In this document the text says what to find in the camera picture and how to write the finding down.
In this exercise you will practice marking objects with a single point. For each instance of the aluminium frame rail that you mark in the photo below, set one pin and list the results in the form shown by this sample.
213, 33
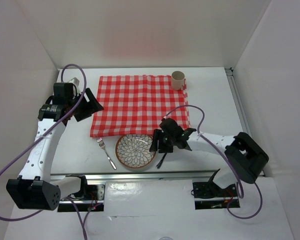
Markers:
237, 100
137, 175

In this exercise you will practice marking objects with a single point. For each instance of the floral patterned ceramic plate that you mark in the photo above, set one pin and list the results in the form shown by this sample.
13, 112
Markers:
133, 151

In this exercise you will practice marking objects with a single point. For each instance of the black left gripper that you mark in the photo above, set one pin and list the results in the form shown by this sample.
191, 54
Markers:
93, 104

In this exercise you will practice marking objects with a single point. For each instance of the beige paper cup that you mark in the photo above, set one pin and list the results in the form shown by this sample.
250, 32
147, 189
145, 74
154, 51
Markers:
177, 80

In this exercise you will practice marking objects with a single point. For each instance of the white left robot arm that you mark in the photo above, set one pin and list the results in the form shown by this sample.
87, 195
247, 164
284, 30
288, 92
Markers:
33, 189

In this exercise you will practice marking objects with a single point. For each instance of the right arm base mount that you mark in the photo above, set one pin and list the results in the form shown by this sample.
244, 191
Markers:
208, 196

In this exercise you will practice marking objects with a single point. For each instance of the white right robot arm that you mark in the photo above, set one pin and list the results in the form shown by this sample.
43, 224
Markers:
244, 157

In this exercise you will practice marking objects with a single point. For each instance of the red white checkered cloth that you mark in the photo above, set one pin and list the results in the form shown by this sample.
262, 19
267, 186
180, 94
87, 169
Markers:
136, 104

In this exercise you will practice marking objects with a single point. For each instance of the aluminium frame rail right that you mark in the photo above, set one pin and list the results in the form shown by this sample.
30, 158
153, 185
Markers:
237, 100

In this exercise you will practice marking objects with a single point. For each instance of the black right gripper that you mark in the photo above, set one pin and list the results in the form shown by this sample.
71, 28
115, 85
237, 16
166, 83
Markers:
157, 133

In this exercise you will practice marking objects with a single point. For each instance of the aluminium frame rail front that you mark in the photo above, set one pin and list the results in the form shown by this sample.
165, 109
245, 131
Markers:
137, 175

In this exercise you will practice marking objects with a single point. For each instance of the silver metal fork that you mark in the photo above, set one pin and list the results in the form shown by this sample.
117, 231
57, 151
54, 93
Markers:
103, 147

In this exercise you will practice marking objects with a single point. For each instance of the silver metal knife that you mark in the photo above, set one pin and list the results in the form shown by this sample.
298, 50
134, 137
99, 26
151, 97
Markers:
158, 166

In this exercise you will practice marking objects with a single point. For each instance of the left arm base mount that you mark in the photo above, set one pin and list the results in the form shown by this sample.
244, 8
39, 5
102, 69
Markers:
92, 200

